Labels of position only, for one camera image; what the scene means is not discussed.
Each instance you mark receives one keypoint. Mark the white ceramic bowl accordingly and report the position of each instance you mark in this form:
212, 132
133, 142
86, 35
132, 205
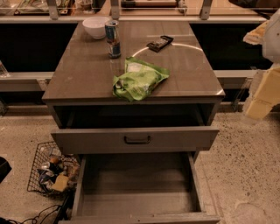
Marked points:
95, 26

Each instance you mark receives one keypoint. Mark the black wire basket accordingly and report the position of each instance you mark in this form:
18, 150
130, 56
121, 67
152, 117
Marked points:
47, 165

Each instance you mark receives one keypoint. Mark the grey drawer cabinet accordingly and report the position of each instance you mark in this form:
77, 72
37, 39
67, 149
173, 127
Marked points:
80, 93

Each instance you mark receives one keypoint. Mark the yellow sponge in basket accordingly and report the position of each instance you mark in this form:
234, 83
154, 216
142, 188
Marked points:
60, 183

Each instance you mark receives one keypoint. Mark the grey left rail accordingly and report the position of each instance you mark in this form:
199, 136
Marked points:
25, 81

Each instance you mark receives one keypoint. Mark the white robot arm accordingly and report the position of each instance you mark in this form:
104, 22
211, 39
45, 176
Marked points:
271, 42

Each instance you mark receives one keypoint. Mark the grey right rail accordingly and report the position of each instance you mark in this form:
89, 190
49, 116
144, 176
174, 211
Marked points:
235, 79

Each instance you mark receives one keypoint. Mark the black object at left edge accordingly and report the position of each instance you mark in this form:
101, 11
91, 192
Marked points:
5, 169

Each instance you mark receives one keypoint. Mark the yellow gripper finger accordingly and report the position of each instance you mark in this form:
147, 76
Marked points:
256, 36
264, 94

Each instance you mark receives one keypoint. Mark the grey top drawer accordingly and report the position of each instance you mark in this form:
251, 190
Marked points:
109, 141

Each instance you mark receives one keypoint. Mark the black drawer handle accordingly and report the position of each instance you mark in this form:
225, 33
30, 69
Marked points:
146, 140

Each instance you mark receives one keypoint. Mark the grey open middle drawer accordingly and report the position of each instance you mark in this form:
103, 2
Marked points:
153, 188

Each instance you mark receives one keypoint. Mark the green chip bag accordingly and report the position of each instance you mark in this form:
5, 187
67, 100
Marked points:
139, 80

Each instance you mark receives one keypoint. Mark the redbull can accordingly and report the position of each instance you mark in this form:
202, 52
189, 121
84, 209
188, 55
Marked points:
112, 36

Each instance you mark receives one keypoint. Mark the grey upper shelf rail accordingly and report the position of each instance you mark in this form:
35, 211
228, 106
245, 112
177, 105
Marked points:
197, 11

